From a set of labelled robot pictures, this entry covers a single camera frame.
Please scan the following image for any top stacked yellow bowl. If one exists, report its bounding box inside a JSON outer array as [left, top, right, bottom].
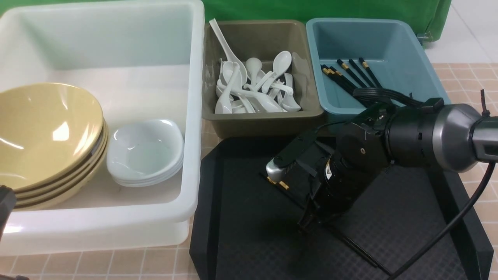
[[14, 122, 109, 199]]

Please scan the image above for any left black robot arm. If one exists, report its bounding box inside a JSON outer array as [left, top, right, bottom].
[[0, 185, 17, 238]]

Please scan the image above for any white square side dish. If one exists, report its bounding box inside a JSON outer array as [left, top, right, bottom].
[[107, 119, 184, 181]]

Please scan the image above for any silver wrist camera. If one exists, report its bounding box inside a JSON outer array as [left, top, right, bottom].
[[266, 158, 297, 183]]

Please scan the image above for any stacked yellow bowl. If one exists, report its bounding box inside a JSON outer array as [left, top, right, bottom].
[[14, 128, 108, 207], [12, 136, 109, 212], [14, 122, 109, 199]]

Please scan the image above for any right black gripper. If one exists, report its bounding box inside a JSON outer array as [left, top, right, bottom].
[[274, 130, 384, 233]]

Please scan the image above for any olive green plastic bin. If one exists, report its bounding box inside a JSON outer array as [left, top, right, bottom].
[[202, 20, 325, 139]]

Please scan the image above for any tall leaning white spoon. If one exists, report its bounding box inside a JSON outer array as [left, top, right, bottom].
[[209, 18, 248, 85]]

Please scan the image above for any white spoon upright bowl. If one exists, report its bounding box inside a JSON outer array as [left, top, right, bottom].
[[261, 50, 292, 94]]

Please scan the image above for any metal clamp on backdrop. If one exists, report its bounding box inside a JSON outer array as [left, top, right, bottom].
[[416, 32, 433, 45]]

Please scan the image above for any yellow noodle bowl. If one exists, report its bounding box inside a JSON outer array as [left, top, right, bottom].
[[0, 83, 104, 190]]

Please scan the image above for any teal blue plastic bin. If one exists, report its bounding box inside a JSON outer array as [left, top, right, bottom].
[[306, 18, 451, 135]]

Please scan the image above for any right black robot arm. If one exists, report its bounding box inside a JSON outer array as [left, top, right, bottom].
[[266, 98, 497, 230]]

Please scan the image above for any middle stacked yellow bowl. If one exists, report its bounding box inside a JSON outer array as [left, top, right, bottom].
[[14, 128, 108, 207]]

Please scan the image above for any green cloth backdrop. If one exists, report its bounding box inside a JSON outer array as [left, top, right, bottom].
[[203, 0, 451, 42]]

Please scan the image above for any white spoon small round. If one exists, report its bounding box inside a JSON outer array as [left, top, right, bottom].
[[245, 57, 263, 86]]

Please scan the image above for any bottom stacked yellow bowl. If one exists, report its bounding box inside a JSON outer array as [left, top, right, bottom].
[[12, 136, 109, 212]]

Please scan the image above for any white ceramic soup spoon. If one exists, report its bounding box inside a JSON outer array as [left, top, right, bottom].
[[214, 61, 241, 114]]

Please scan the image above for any black chopstick in bin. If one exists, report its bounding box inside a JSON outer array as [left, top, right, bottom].
[[359, 57, 383, 88], [337, 59, 367, 88], [349, 59, 376, 88], [329, 66, 357, 94], [321, 65, 370, 107]]

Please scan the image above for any black chopstick gold tip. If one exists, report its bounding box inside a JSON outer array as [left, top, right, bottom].
[[278, 181, 380, 269], [267, 177, 391, 275]]

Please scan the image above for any large white plastic tub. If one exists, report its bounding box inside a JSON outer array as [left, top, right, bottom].
[[1, 0, 205, 256]]

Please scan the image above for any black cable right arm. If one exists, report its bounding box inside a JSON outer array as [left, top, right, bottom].
[[352, 87, 496, 280]]

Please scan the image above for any black plastic serving tray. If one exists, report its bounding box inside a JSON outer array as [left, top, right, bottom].
[[189, 135, 493, 280]]

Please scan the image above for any white spoon right side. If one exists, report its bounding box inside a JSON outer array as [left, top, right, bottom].
[[282, 73, 301, 112]]

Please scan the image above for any white spoon centre long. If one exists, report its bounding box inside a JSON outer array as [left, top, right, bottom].
[[216, 87, 285, 113]]

